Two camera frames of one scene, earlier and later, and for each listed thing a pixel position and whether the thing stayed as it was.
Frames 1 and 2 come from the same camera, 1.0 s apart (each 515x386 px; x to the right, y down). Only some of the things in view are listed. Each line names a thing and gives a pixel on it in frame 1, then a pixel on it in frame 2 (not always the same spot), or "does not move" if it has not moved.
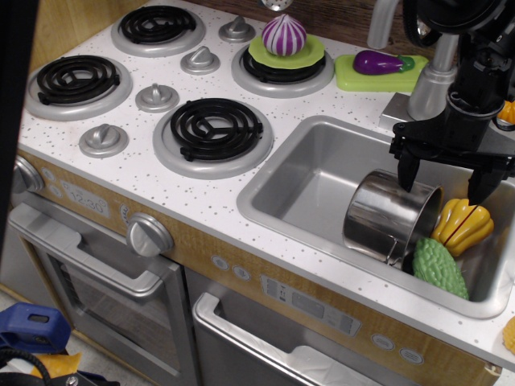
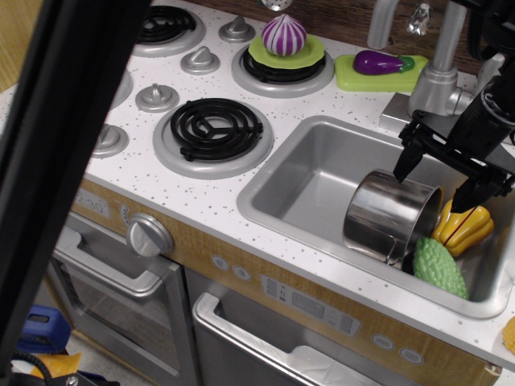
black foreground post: (19, 22) → (79, 52)
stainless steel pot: (383, 220) does not move
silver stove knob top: (237, 30) does not move
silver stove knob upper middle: (200, 61) does not move
